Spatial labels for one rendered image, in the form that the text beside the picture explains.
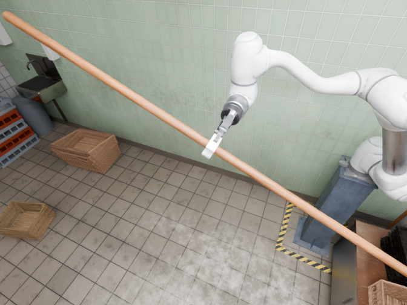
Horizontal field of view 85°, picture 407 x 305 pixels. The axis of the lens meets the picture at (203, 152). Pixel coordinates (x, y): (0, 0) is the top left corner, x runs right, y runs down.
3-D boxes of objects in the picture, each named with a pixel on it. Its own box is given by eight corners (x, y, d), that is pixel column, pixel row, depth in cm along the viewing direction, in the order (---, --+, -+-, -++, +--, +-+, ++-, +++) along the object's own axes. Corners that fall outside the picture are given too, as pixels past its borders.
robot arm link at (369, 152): (366, 154, 150) (384, 129, 135) (385, 175, 138) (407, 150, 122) (344, 157, 149) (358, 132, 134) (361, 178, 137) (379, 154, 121)
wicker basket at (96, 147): (97, 169, 268) (88, 153, 248) (59, 160, 281) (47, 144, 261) (119, 142, 300) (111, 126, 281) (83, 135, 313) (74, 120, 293)
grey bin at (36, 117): (60, 125, 364) (42, 95, 325) (40, 139, 340) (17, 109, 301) (45, 120, 376) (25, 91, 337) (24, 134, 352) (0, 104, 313)
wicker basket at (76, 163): (100, 179, 281) (92, 164, 261) (65, 169, 295) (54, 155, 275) (122, 152, 313) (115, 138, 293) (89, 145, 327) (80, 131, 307)
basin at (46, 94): (84, 120, 333) (51, 57, 266) (65, 135, 310) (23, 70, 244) (62, 114, 348) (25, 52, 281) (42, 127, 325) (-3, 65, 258)
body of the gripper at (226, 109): (246, 110, 81) (238, 124, 76) (235, 124, 88) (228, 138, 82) (229, 98, 81) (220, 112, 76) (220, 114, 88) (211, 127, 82)
